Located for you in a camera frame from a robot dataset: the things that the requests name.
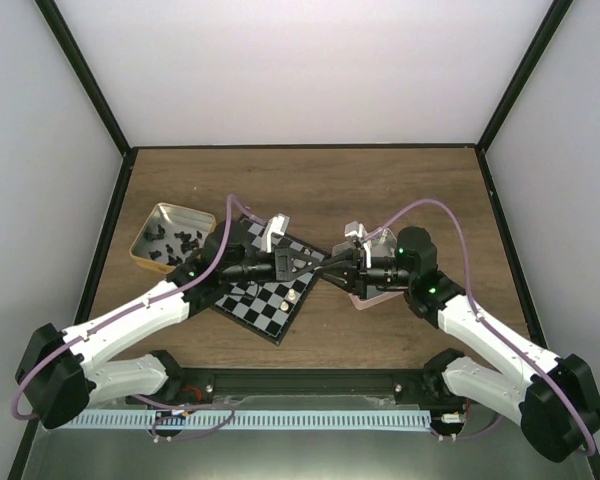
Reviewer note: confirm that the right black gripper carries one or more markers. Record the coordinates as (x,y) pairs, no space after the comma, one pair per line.
(351,275)

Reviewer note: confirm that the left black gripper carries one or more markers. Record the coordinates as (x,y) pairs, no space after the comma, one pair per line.
(283,269)

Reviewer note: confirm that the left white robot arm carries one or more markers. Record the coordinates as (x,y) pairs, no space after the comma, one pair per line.
(62,372)

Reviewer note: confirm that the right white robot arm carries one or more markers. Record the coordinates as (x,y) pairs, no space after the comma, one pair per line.
(553,399)

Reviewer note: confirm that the black chess pieces pile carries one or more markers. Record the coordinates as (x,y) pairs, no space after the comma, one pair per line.
(171,247)

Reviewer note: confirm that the pink tin box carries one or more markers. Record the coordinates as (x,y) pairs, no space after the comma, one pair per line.
(381,246)

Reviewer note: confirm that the black and white chessboard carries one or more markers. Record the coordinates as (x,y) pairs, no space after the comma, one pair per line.
(257,307)

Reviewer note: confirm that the yellow tin box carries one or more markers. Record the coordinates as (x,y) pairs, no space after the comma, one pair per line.
(174,218)

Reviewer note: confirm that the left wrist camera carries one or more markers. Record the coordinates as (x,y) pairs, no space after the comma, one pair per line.
(275,227)

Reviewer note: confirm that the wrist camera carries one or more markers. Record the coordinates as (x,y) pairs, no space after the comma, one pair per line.
(275,227)
(355,235)

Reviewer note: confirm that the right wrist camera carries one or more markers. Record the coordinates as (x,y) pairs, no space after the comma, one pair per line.
(355,235)

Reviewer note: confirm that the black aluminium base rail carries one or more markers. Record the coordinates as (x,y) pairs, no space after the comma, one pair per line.
(421,387)

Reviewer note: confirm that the light blue slotted cable duct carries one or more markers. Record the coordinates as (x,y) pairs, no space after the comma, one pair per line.
(266,420)

